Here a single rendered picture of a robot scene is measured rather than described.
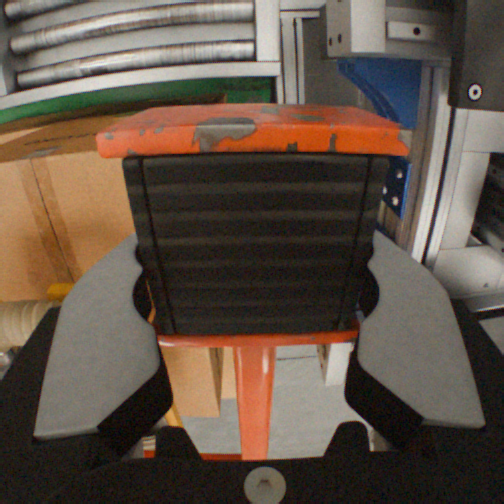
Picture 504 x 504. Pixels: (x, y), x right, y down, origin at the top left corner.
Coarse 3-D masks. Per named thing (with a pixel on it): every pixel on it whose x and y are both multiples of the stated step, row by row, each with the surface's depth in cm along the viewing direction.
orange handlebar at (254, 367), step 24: (240, 360) 14; (264, 360) 14; (240, 384) 16; (264, 384) 16; (240, 408) 17; (264, 408) 17; (240, 432) 19; (264, 432) 19; (216, 456) 25; (240, 456) 25; (264, 456) 22
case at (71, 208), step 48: (48, 144) 39; (96, 144) 36; (0, 192) 35; (48, 192) 35; (96, 192) 35; (0, 240) 39; (48, 240) 39; (96, 240) 39; (0, 288) 44; (48, 288) 44; (192, 384) 57
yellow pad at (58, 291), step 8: (56, 288) 28; (64, 288) 28; (48, 296) 28; (56, 296) 28; (64, 296) 28; (176, 408) 42; (168, 416) 41; (176, 416) 42; (160, 424) 41; (168, 424) 42; (176, 424) 42
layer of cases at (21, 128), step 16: (80, 112) 90; (96, 112) 81; (112, 112) 75; (128, 112) 70; (0, 128) 86; (16, 128) 74; (32, 128) 66; (0, 144) 68; (224, 352) 112; (224, 368) 118; (224, 384) 124
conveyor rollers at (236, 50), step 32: (32, 0) 49; (64, 0) 51; (224, 0) 54; (32, 32) 54; (64, 32) 54; (96, 32) 56; (64, 64) 59; (96, 64) 59; (128, 64) 60; (160, 64) 61
